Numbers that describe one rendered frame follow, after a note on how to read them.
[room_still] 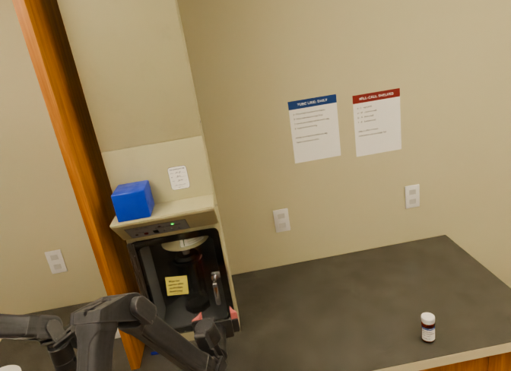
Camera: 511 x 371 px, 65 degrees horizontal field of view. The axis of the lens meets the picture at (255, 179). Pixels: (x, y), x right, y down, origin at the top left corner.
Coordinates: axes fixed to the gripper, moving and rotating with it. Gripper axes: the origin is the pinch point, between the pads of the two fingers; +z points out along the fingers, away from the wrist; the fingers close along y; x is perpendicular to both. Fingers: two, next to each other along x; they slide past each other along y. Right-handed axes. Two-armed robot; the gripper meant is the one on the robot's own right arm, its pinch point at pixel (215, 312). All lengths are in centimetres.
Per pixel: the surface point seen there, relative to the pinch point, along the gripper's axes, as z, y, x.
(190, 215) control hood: 4.8, 1.7, -33.5
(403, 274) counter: 29, -77, 22
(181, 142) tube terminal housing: 16, 1, -54
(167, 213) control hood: 5.4, 8.5, -35.3
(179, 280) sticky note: 14.0, 11.8, -5.5
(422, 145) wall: 58, -101, -24
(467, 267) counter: 26, -103, 22
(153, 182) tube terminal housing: 15.6, 12.5, -42.5
